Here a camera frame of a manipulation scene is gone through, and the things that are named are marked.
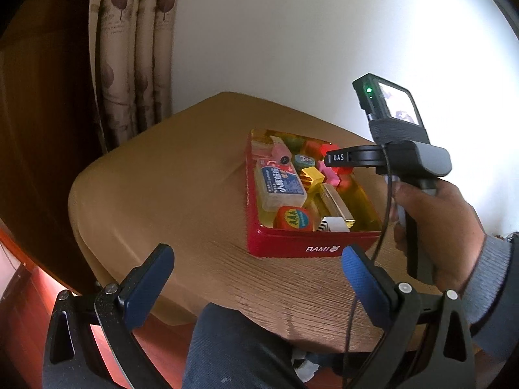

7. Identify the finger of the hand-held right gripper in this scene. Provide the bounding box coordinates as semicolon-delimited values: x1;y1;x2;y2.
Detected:
323;145;384;168

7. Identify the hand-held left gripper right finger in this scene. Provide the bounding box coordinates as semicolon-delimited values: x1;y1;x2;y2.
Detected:
341;244;475;389

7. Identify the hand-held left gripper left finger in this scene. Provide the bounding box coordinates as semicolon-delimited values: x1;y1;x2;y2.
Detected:
42;243;176;389

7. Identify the pink block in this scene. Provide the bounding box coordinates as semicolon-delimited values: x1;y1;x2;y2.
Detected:
317;160;340;185

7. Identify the yellow cube block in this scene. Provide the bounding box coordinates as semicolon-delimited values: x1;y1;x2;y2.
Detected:
300;166;325;193

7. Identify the long beige box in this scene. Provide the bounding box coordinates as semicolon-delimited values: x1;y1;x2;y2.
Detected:
318;183;357;228

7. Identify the red tin box gold inside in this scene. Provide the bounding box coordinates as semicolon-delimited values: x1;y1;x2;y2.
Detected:
243;127;384;259

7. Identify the clear box with blue label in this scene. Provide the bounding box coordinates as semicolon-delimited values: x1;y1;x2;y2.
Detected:
253;159;308;211

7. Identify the person's right forearm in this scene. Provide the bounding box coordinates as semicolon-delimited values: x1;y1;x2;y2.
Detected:
460;231;519;351

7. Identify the person's right hand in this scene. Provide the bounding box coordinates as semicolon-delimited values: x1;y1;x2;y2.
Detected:
392;178;487;304

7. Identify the person's leg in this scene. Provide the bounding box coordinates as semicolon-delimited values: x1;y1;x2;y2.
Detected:
182;303;309;389

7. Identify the dark wooden wardrobe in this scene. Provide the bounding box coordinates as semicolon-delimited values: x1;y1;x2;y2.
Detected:
0;0;107;252

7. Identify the beige patterned curtain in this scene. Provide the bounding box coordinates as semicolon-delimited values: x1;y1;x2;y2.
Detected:
88;0;183;155

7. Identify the black cable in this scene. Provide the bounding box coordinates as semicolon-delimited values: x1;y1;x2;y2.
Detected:
342;144;396;389

